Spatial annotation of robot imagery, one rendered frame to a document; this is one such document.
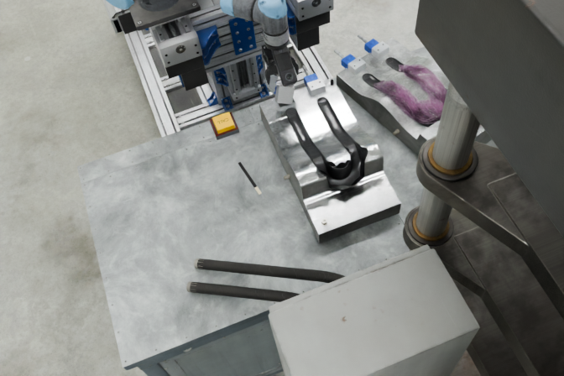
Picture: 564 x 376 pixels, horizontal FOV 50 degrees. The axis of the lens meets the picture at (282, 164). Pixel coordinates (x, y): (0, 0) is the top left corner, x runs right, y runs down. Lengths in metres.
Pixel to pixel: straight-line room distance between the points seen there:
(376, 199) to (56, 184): 1.79
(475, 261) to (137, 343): 0.95
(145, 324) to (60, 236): 1.27
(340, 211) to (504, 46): 1.16
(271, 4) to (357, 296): 0.92
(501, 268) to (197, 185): 1.02
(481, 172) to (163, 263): 1.06
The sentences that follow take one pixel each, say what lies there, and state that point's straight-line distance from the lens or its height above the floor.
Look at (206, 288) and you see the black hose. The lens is 1.72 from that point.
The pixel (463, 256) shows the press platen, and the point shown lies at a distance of 1.26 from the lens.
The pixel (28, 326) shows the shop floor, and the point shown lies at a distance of 2.83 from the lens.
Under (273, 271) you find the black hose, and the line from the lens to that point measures 1.66.
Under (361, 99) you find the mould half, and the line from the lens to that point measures 2.03.
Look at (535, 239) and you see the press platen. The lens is 1.02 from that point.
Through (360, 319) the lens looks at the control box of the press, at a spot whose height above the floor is 1.47.
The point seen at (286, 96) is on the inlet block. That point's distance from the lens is 1.94.
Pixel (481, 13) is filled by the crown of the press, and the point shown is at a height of 1.95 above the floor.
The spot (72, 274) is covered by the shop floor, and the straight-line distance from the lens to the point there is 2.85.
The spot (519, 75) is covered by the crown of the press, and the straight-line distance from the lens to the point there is 0.67.
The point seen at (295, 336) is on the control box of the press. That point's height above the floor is 1.47.
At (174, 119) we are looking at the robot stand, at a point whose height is 0.23.
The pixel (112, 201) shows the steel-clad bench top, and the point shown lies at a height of 0.80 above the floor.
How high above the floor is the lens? 2.41
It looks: 57 degrees down
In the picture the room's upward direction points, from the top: 8 degrees counter-clockwise
